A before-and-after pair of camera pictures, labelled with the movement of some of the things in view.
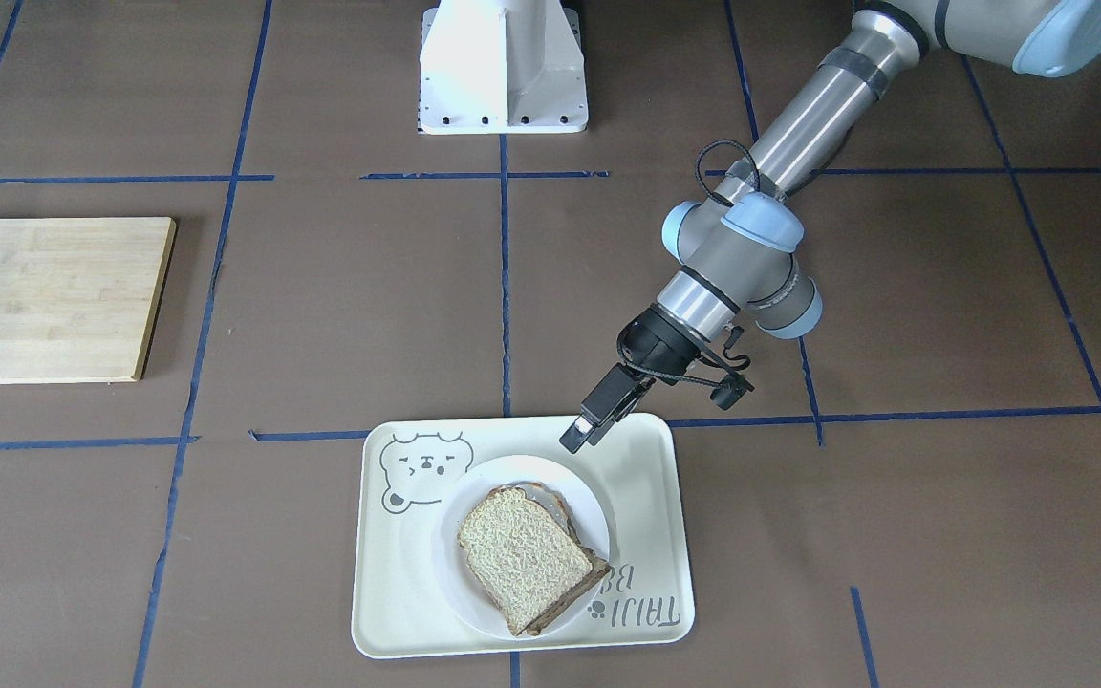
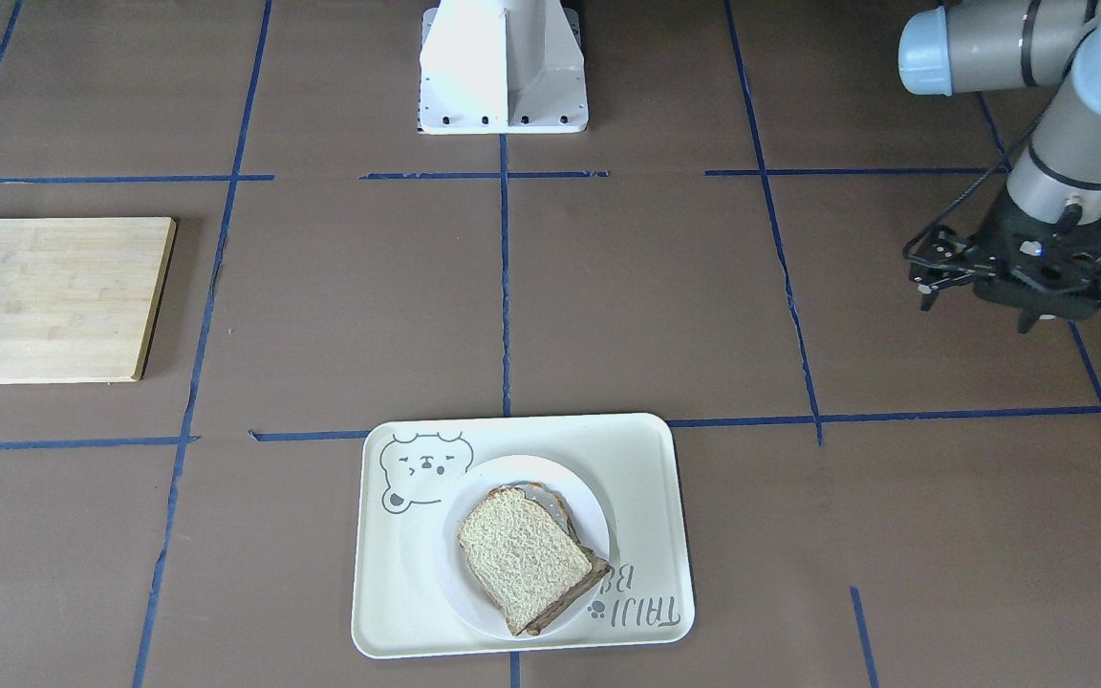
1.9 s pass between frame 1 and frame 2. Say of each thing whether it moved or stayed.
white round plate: stayed
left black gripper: moved
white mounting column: stayed
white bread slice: stayed
